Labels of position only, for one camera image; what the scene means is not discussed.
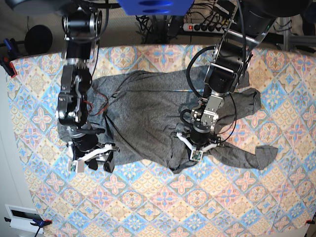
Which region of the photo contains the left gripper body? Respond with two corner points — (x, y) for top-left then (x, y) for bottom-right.
(176, 123), (222, 162)

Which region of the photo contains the orange blue corner clamp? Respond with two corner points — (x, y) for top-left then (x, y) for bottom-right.
(4, 217), (52, 237)

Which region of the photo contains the black round stool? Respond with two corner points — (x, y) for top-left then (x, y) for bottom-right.
(24, 25), (53, 55)

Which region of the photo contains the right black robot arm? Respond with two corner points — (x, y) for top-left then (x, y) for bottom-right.
(56, 6), (118, 173)

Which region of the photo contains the red blue table clamp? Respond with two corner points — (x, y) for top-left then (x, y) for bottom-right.
(0, 38), (20, 78)

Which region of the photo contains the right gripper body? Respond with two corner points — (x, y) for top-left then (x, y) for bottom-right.
(68, 134), (119, 173)

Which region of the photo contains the black power strip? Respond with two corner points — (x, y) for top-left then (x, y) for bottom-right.
(182, 23), (225, 34)

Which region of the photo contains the white wall outlet box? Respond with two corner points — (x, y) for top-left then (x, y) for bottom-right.
(5, 204), (41, 234)

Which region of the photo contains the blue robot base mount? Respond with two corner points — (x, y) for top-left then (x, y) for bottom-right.
(118, 0), (194, 16)

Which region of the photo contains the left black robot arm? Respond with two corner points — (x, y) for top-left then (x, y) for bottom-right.
(176, 0), (277, 170)

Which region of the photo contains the patterned colourful tablecloth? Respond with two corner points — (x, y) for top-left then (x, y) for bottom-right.
(6, 49), (316, 237)

